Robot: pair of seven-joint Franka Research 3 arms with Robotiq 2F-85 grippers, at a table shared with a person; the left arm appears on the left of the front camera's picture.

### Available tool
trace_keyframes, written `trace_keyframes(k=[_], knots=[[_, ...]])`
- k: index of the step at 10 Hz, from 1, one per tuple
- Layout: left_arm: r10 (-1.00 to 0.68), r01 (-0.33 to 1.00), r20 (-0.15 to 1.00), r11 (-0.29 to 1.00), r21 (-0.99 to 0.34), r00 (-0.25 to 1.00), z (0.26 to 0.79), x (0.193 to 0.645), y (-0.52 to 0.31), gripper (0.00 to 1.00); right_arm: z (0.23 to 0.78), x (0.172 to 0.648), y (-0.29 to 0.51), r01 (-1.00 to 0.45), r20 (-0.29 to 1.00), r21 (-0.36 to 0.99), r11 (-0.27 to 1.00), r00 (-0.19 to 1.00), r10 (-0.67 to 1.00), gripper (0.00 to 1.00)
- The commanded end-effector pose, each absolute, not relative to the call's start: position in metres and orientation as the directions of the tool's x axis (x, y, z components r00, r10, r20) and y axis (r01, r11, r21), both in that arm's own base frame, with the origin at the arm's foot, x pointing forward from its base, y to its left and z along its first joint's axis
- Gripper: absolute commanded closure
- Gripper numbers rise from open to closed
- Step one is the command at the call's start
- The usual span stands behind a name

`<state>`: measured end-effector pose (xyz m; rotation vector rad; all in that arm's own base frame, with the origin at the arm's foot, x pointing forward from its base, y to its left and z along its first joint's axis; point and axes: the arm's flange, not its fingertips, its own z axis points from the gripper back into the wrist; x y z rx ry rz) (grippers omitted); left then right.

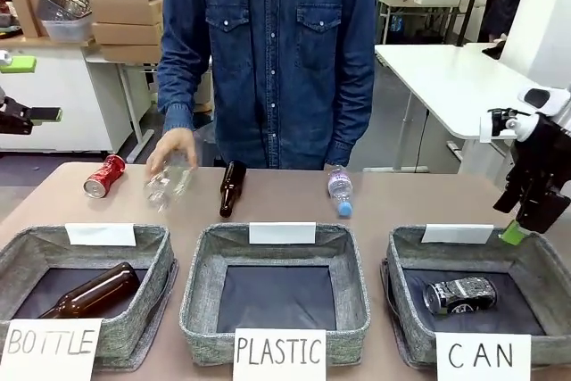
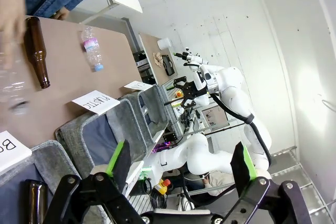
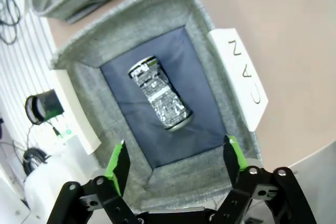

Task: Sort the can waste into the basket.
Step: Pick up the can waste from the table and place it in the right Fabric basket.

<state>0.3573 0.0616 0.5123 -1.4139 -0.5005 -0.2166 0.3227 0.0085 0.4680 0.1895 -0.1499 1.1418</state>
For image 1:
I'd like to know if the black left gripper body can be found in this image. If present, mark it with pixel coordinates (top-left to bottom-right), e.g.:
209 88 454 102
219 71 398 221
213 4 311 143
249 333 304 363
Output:
0 95 36 137

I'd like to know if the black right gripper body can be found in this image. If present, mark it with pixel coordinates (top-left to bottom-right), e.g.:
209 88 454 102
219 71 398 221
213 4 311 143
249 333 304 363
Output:
509 113 571 193

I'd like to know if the clear plastic bottle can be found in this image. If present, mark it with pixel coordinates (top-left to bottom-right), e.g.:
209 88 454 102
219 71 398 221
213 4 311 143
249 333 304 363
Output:
141 153 195 216

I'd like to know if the person's right forearm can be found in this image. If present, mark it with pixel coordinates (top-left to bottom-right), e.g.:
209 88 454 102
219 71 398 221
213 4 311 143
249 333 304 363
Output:
156 37 215 133

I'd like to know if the person's left forearm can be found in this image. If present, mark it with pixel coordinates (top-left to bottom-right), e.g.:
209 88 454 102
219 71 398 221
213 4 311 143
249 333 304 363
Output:
327 72 377 169

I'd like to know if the red cola can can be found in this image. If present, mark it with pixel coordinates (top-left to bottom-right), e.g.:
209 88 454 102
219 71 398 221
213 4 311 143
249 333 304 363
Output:
83 153 128 200

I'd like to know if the grey perforated plastic basket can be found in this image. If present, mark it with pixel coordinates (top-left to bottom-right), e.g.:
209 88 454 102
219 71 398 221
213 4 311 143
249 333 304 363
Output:
36 0 94 21

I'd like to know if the crushed black can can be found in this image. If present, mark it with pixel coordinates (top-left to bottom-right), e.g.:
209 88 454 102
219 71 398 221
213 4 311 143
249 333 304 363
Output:
422 276 499 317

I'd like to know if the grey basket labelled can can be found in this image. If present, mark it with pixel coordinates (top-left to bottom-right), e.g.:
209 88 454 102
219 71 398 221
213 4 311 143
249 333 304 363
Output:
385 224 571 365

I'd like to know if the paper label reading can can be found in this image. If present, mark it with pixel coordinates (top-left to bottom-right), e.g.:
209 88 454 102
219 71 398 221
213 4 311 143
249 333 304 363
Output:
435 332 534 381

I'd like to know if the grey basket labelled bottle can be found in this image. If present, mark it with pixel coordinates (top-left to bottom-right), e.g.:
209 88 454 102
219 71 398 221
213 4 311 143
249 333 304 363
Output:
0 223 176 371

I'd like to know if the grey basket labelled plastic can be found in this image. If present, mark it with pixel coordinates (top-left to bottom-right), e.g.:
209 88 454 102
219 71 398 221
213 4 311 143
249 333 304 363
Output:
178 220 372 358

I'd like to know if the person's right hand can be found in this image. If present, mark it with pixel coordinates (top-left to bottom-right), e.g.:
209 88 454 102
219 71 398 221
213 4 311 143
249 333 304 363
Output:
145 125 200 177

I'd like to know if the white desk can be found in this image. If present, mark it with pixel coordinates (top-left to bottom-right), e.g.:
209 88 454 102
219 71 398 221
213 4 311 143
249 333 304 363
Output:
0 39 155 155

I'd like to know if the green block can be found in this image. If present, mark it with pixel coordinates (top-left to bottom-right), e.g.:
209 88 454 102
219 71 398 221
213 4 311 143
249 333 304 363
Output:
0 54 37 75

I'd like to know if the blank white paper label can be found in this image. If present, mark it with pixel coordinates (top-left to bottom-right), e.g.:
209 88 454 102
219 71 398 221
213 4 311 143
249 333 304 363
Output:
64 221 137 248
420 222 495 245
248 221 318 245

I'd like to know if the clear plastic tub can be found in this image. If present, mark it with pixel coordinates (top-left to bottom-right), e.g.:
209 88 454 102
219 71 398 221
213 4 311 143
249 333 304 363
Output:
41 13 95 44

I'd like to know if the small cardboard box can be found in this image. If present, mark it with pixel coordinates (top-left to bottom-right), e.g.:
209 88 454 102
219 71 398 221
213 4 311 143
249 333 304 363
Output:
10 0 51 39

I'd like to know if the flat closed cardboard box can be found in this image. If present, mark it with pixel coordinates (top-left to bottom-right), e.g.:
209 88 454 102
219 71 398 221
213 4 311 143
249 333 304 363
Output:
99 43 162 63
90 21 164 46

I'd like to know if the white table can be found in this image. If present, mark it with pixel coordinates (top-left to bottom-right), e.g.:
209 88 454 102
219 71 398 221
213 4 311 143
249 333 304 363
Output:
373 41 536 173

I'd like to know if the water bottle with blue cap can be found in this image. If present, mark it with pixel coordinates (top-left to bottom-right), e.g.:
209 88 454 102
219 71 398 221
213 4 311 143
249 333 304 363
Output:
327 165 356 219

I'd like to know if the large brown glass bottle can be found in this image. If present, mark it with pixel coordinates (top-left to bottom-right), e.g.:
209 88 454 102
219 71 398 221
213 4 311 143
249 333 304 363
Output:
37 261 142 320

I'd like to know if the small brown glass bottle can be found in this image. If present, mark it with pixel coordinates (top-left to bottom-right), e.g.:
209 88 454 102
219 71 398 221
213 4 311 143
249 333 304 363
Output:
218 160 248 219

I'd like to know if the paper label reading bottle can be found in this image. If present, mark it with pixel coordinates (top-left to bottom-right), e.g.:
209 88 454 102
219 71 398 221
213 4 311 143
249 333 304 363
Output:
0 318 104 381

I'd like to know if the person's denim shirt torso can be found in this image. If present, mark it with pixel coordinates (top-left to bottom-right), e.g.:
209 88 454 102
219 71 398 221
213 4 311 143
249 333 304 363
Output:
155 0 378 172

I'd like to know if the paper label reading plastic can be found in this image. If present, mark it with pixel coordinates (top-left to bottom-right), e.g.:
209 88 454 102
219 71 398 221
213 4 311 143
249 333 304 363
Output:
232 327 328 381

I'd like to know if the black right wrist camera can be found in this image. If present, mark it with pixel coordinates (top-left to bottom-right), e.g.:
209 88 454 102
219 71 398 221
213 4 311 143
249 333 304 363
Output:
486 106 519 137

